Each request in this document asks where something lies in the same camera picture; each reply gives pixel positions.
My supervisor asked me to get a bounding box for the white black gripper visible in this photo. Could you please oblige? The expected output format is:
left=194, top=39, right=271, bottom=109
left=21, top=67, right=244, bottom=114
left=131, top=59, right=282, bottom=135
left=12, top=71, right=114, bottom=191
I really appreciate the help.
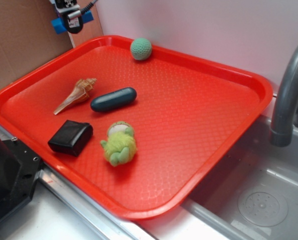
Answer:
left=49, top=0, right=84, bottom=34

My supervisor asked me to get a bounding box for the blue rectangular block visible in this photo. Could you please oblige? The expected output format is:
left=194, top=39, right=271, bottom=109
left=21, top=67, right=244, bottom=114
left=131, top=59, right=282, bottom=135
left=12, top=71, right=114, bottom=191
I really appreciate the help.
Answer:
left=51, top=11, right=94, bottom=34

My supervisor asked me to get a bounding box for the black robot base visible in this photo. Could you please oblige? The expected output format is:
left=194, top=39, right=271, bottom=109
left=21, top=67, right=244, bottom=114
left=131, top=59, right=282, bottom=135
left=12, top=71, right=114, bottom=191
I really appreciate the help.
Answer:
left=0, top=139, right=42, bottom=223

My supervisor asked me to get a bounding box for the brown cardboard panel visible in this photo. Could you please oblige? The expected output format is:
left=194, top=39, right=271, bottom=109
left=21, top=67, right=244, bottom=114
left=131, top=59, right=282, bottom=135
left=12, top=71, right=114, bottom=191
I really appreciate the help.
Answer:
left=0, top=0, right=72, bottom=89

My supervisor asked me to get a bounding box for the tan spiral seashell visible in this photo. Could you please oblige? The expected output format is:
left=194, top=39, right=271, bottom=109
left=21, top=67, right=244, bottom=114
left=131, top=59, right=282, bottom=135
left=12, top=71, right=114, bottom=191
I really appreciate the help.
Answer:
left=53, top=78, right=97, bottom=115

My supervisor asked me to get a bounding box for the green textured ball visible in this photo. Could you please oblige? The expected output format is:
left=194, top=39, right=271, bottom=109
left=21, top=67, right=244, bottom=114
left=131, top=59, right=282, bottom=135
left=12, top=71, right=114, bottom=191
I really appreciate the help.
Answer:
left=130, top=38, right=152, bottom=61

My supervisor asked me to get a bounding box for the dark teal capsule case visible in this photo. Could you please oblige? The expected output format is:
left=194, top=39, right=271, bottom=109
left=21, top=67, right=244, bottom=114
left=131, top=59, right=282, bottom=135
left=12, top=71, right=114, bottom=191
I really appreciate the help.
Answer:
left=90, top=87, right=137, bottom=113

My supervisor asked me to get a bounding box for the black rectangular pouch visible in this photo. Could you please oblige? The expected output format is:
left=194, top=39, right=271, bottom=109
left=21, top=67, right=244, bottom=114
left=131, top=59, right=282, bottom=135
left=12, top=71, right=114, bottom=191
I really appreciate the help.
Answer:
left=47, top=120, right=93, bottom=157

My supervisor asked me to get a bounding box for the green fuzzy frog toy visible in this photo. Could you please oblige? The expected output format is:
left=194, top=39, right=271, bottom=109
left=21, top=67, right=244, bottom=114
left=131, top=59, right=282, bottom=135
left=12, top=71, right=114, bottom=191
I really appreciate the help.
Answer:
left=100, top=121, right=137, bottom=167

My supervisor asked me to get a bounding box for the red plastic tray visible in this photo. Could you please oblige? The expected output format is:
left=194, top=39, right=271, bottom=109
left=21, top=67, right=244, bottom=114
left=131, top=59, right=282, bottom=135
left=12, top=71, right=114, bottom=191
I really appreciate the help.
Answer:
left=0, top=36, right=273, bottom=220

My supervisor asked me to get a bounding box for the grey curved faucet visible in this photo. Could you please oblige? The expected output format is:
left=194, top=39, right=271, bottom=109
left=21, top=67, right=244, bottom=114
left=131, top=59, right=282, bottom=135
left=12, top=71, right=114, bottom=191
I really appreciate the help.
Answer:
left=269, top=47, right=298, bottom=147

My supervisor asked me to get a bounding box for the grey plastic sink basin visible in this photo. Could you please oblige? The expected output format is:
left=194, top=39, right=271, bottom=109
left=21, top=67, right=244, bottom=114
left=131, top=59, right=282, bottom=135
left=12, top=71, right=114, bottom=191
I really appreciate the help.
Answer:
left=183, top=117, right=298, bottom=240

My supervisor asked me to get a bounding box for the sink drain cover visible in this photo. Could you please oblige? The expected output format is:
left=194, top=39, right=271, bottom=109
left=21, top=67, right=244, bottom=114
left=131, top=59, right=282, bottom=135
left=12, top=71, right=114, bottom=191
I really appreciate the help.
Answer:
left=237, top=186, right=288, bottom=227

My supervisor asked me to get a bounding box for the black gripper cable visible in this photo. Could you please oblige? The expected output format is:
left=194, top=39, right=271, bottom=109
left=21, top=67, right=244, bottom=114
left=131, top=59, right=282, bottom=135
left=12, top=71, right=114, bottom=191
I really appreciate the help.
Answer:
left=79, top=0, right=99, bottom=14

